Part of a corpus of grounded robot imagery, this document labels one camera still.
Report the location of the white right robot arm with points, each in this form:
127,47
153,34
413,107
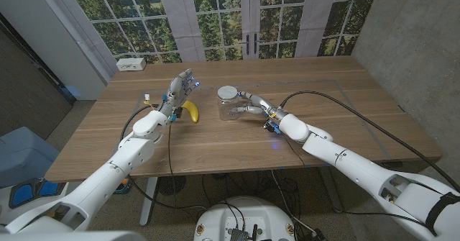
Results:
359,172

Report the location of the grey-blue upholstered seat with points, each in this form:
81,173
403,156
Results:
21,154

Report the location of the white table leg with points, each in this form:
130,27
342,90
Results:
148,201

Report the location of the silver jar lid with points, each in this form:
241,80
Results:
227,91

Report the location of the white base with blue pads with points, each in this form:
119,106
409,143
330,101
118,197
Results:
25,194

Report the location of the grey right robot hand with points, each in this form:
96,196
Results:
264,104

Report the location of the clear plastic jar body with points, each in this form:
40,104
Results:
225,109

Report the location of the round black floor fan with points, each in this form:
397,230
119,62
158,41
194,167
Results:
171,185

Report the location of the printed window forest backdrop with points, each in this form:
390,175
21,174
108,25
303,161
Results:
223,18

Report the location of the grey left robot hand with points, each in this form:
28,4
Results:
176,93

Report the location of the yellow toy banana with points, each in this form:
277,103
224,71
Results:
192,111

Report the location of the blue basket with small items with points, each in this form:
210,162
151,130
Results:
125,187

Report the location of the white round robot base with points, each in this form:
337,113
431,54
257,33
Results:
244,216

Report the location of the white power outlet box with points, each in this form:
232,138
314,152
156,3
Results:
131,64

